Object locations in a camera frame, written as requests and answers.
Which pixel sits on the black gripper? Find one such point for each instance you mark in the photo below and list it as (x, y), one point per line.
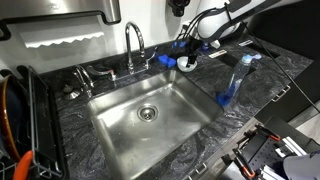
(194, 46)

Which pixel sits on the white bowl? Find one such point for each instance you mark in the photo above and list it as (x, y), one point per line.
(184, 65)

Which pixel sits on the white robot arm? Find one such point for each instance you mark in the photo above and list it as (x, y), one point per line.
(216, 23)

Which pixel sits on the stainless steel sink basin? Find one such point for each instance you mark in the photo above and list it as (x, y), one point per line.
(173, 110)

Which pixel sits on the metal sink drain strainer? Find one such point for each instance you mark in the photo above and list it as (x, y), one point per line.
(148, 112)

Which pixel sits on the small blue object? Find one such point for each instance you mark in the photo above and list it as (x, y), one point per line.
(205, 46)

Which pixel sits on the blue sponge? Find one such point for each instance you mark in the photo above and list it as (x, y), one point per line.
(166, 61)

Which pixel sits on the blue tipped faucet lever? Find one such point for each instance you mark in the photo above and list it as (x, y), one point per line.
(151, 56)

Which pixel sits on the chrome gooseneck faucet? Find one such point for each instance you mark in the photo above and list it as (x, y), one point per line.
(128, 43)

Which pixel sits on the red tipped faucet lever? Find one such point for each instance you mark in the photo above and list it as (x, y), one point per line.
(100, 71)

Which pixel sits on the small chrome side faucet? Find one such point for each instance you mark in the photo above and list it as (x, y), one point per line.
(87, 85)

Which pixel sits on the dark cabinet front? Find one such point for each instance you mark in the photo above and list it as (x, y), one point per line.
(310, 83)

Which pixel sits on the black cart with orange clamps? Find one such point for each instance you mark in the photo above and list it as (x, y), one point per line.
(263, 156)

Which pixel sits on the round chrome counter cap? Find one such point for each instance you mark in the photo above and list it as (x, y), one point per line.
(71, 94)

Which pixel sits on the white paper towel sheet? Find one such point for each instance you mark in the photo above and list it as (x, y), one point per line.
(60, 40)

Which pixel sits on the steel paper towel dispenser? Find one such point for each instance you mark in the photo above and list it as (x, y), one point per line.
(66, 6)

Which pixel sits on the pale grey rounded panel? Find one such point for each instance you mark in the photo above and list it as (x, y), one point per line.
(303, 166)

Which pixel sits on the black dish rack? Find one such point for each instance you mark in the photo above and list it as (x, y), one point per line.
(41, 110)

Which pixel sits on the orange rimmed dark pan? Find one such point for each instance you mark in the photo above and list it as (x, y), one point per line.
(13, 110)

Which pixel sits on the black wall mounted fixture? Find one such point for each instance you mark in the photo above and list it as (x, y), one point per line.
(178, 6)

